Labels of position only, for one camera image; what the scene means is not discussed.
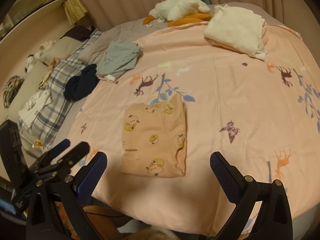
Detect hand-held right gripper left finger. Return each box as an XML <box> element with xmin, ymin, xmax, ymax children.
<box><xmin>26</xmin><ymin>151</ymin><xmax>108</xmax><ymax>240</ymax></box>

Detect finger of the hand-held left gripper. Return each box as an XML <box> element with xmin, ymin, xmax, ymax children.
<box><xmin>37</xmin><ymin>141</ymin><xmax>90</xmax><ymax>174</ymax></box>
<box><xmin>31</xmin><ymin>139</ymin><xmax>71</xmax><ymax>168</ymax></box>

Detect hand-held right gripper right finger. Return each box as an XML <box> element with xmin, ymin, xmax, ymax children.
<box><xmin>210</xmin><ymin>151</ymin><xmax>293</xmax><ymax>240</ymax></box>

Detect orange cartoon print shirt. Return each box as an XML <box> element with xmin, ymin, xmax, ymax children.
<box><xmin>121</xmin><ymin>94</ymin><xmax>187</xmax><ymax>178</ymax></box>

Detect white crumpled cloth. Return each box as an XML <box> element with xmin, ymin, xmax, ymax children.
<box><xmin>17</xmin><ymin>90</ymin><xmax>54</xmax><ymax>130</ymax></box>

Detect colourful striped bundle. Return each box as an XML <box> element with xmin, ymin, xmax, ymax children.
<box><xmin>2</xmin><ymin>75</ymin><xmax>25</xmax><ymax>107</ymax></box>

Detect dark navy garment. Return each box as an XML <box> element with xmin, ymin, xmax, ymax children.
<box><xmin>63</xmin><ymin>64</ymin><xmax>100</xmax><ymax>102</ymax></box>

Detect floral patterned cloth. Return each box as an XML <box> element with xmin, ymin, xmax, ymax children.
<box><xmin>39</xmin><ymin>71</ymin><xmax>54</xmax><ymax>90</ymax></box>

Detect beige long cushion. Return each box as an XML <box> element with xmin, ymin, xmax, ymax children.
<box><xmin>4</xmin><ymin>62</ymin><xmax>53</xmax><ymax>110</ymax></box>

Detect plaid pillow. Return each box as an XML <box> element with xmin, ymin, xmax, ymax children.
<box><xmin>17</xmin><ymin>29</ymin><xmax>103</xmax><ymax>148</ymax></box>

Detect fuzzy beige cloth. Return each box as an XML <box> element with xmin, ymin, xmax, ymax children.
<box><xmin>120</xmin><ymin>226</ymin><xmax>182</xmax><ymax>240</ymax></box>

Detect pink fleece-lined garment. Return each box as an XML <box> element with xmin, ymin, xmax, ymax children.
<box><xmin>96</xmin><ymin>74</ymin><xmax>119</xmax><ymax>83</ymax></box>

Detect pink animal print blanket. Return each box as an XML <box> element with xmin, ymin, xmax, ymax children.
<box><xmin>66</xmin><ymin>20</ymin><xmax>320</xmax><ymax>237</ymax></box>

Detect small pink cloth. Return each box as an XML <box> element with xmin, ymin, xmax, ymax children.
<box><xmin>49</xmin><ymin>57</ymin><xmax>63</xmax><ymax>68</ymax></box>

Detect pile of plush toys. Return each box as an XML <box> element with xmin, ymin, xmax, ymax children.
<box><xmin>25</xmin><ymin>40</ymin><xmax>58</xmax><ymax>73</ymax></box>

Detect beige pillow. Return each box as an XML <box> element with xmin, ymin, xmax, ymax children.
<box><xmin>39</xmin><ymin>38</ymin><xmax>84</xmax><ymax>65</ymax></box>

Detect grey crumpled garment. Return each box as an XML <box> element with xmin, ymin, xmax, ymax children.
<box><xmin>96</xmin><ymin>41</ymin><xmax>140</xmax><ymax>79</ymax></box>

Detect dark brown cloth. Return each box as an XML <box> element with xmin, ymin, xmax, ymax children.
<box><xmin>60</xmin><ymin>25</ymin><xmax>97</xmax><ymax>42</ymax></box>

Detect straw fringe hanging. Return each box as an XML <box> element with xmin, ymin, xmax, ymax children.
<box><xmin>62</xmin><ymin>0</ymin><xmax>89</xmax><ymax>25</ymax></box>

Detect white fleece folded garment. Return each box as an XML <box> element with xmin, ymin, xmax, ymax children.
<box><xmin>203</xmin><ymin>4</ymin><xmax>268</xmax><ymax>60</ymax></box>

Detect white goose plush toy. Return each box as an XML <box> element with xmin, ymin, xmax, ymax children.
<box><xmin>143</xmin><ymin>0</ymin><xmax>213</xmax><ymax>27</ymax></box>

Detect white wall shelf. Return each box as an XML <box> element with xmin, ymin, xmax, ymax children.
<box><xmin>0</xmin><ymin>0</ymin><xmax>70</xmax><ymax>42</ymax></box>

